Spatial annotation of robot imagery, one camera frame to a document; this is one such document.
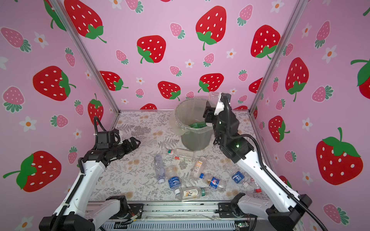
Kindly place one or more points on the clear bottle blue label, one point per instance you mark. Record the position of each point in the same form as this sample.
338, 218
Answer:
173, 180
243, 179

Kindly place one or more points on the grey mesh waste bin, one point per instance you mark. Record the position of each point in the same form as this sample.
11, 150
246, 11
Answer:
196, 142

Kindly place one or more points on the square bottle green cap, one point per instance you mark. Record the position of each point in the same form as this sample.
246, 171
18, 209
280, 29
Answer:
193, 193

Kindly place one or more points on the clear bottle orange label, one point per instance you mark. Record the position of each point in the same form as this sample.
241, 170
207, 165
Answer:
198, 167

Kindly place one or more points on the Pepsi label clear bottle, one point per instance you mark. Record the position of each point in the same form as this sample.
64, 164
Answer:
213, 182

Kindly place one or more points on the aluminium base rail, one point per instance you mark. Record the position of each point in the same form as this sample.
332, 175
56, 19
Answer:
186, 216

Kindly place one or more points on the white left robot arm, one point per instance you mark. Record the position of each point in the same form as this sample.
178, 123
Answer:
71, 214

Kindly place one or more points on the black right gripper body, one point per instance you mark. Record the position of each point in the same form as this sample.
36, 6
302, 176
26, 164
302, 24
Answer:
219, 116

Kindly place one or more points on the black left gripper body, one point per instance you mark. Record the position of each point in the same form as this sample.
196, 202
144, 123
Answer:
120, 150

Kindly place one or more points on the clear water bottle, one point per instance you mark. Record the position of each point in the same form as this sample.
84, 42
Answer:
159, 168

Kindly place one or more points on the clear bottle red green label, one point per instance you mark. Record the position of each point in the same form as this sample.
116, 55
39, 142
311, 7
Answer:
180, 154

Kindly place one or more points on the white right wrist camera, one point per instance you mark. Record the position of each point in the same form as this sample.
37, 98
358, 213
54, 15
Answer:
219, 107

